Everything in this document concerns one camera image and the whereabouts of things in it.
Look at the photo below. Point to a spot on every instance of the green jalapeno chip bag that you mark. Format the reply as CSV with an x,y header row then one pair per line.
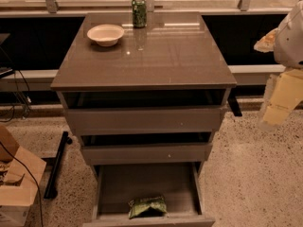
x,y
151,205

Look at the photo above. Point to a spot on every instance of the black metal bar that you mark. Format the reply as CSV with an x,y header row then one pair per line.
x,y
55,163

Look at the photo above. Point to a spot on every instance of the brown cardboard box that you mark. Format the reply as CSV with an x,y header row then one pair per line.
x,y
21,172

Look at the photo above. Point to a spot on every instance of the grey drawer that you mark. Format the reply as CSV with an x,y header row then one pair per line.
x,y
177,183
146,148
136,120

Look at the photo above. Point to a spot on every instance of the grey top drawer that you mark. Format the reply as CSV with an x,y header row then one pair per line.
x,y
136,120

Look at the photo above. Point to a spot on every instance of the grey bottom drawer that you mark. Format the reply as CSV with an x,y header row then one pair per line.
x,y
177,183

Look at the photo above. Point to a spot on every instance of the grey middle drawer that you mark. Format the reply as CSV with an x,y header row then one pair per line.
x,y
146,148

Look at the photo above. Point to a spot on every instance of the white paper bowl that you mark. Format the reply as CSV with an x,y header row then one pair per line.
x,y
105,35

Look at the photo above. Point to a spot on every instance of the grey drawer cabinet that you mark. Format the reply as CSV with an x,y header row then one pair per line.
x,y
173,62

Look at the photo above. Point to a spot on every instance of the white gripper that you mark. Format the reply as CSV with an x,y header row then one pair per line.
x,y
290,46

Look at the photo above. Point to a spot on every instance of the green soda can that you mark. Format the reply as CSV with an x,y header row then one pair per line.
x,y
139,13

